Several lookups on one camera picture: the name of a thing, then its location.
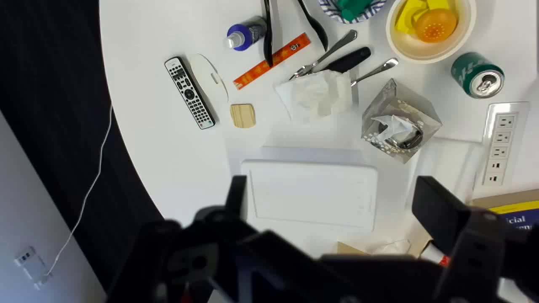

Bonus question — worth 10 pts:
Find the crumpled clear plastic wrap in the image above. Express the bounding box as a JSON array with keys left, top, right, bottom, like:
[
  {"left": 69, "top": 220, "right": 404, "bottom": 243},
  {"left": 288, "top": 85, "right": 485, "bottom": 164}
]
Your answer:
[{"left": 274, "top": 72, "right": 355, "bottom": 122}]

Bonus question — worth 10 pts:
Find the thin white cable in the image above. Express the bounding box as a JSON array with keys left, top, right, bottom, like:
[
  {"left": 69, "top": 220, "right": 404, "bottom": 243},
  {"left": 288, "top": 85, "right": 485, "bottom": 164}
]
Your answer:
[{"left": 43, "top": 105, "right": 114, "bottom": 275}]

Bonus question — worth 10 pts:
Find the white power outlet strip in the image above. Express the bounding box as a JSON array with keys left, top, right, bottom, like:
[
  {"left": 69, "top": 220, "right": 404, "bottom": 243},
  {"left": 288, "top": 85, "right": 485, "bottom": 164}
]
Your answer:
[{"left": 480, "top": 100, "right": 528, "bottom": 188}]

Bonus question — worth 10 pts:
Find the white rectangular tray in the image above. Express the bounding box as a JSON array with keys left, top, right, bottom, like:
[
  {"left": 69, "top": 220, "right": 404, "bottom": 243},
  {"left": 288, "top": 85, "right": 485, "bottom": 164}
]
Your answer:
[{"left": 239, "top": 158, "right": 379, "bottom": 233}]

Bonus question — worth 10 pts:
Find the blue book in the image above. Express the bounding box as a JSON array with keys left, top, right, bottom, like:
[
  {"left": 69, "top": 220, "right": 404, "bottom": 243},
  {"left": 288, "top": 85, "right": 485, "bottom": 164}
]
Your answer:
[{"left": 486, "top": 200, "right": 539, "bottom": 232}]

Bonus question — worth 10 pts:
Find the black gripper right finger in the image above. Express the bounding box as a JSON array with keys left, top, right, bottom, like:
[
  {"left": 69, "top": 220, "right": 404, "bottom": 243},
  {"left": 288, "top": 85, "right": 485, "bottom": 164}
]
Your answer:
[{"left": 411, "top": 174, "right": 475, "bottom": 257}]

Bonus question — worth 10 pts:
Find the yellow toy fruit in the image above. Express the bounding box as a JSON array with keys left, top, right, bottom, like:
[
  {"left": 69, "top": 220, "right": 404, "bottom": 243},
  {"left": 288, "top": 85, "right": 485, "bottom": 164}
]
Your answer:
[{"left": 394, "top": 0, "right": 453, "bottom": 36}]

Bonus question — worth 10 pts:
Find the orange round toy fruit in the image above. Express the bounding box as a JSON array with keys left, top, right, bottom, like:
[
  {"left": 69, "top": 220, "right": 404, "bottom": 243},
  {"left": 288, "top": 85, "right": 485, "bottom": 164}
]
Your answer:
[{"left": 412, "top": 6, "right": 459, "bottom": 43}]

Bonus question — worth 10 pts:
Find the cream bowl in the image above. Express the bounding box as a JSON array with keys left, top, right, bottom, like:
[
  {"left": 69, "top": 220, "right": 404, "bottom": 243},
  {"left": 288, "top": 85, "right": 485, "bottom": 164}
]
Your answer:
[{"left": 384, "top": 0, "right": 478, "bottom": 65}]

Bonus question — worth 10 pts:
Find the orange ruler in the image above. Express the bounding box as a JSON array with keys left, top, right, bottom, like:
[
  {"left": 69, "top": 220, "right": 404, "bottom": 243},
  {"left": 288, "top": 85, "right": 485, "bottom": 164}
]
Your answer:
[{"left": 232, "top": 31, "right": 311, "bottom": 90}]

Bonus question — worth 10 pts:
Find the green soda can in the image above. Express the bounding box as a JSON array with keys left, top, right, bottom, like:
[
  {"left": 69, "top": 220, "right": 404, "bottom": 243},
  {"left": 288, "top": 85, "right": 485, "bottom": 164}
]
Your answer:
[{"left": 449, "top": 50, "right": 505, "bottom": 100}]

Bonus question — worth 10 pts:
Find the blue battery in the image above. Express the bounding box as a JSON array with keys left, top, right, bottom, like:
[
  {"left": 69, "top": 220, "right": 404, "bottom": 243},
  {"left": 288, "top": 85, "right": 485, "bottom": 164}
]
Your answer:
[{"left": 225, "top": 16, "right": 267, "bottom": 53}]

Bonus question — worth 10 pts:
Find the white plastic knife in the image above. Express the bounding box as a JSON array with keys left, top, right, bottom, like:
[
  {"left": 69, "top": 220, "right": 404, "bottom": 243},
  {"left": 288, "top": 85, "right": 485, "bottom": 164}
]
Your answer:
[{"left": 192, "top": 52, "right": 230, "bottom": 102}]

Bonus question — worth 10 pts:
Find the black-handled knife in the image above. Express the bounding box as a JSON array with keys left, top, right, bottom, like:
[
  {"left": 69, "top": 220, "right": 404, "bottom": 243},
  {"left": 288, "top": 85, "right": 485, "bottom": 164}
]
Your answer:
[{"left": 313, "top": 45, "right": 373, "bottom": 73}]

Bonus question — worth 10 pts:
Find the black strap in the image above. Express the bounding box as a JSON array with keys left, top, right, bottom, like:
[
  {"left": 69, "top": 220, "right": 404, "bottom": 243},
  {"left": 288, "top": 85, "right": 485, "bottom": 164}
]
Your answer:
[
  {"left": 296, "top": 0, "right": 330, "bottom": 50},
  {"left": 261, "top": 0, "right": 276, "bottom": 68}
]

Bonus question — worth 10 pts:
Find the small wooden block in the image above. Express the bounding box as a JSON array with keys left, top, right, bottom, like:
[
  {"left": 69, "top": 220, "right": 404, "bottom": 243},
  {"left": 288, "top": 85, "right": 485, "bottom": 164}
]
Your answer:
[{"left": 229, "top": 100, "right": 257, "bottom": 129}]

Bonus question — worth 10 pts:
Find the white outlet plate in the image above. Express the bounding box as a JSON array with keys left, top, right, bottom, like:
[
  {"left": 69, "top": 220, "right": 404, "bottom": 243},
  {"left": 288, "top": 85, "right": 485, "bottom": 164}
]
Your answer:
[{"left": 13, "top": 243, "right": 52, "bottom": 291}]

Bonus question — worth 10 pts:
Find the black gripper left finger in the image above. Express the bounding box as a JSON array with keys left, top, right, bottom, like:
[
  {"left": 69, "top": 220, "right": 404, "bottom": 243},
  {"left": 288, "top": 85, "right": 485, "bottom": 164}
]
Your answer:
[{"left": 222, "top": 173, "right": 249, "bottom": 220}]

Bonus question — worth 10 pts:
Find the metal spoon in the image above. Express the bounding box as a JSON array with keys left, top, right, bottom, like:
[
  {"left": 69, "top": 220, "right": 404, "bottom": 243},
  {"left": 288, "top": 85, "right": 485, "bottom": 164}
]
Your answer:
[{"left": 350, "top": 55, "right": 400, "bottom": 87}]

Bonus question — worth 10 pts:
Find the grey remote control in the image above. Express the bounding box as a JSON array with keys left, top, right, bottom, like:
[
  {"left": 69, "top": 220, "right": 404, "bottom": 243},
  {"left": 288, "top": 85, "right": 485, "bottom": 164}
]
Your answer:
[{"left": 161, "top": 55, "right": 217, "bottom": 131}]

